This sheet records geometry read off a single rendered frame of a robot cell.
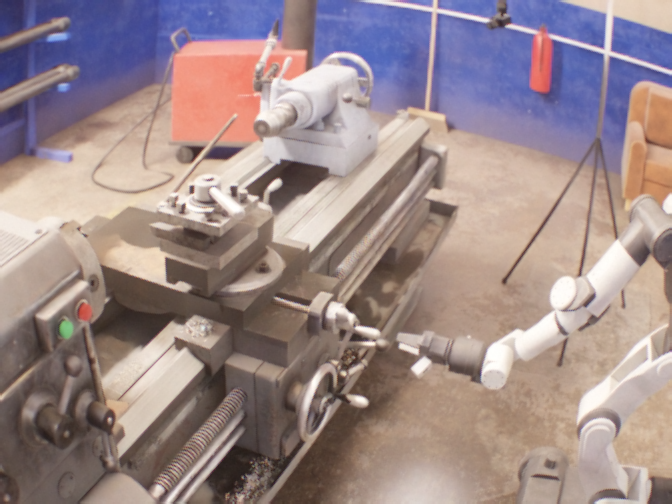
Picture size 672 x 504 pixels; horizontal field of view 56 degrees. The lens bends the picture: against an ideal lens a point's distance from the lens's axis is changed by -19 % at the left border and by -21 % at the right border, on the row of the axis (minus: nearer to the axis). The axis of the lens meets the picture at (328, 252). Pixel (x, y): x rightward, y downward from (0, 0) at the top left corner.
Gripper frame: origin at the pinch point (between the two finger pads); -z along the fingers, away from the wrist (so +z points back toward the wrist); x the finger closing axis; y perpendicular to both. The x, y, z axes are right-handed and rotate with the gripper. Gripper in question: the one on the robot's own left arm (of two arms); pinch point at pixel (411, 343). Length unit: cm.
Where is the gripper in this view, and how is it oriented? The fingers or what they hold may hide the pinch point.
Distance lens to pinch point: 180.5
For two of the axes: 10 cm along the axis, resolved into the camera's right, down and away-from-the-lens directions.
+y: -3.2, 9.0, -3.0
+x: -2.1, -3.8, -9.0
